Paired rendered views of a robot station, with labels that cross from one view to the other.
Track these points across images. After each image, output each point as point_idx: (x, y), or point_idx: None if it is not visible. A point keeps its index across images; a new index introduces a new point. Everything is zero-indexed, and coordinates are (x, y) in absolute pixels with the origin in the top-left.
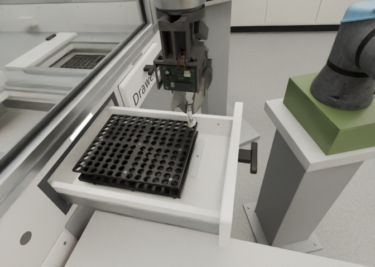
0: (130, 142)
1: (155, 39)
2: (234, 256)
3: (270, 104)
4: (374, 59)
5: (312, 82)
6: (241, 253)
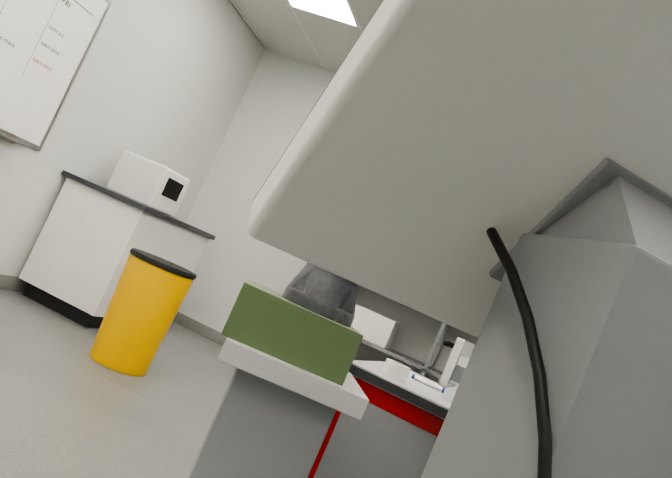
0: None
1: None
2: (437, 401)
3: (363, 395)
4: None
5: (351, 317)
6: (432, 399)
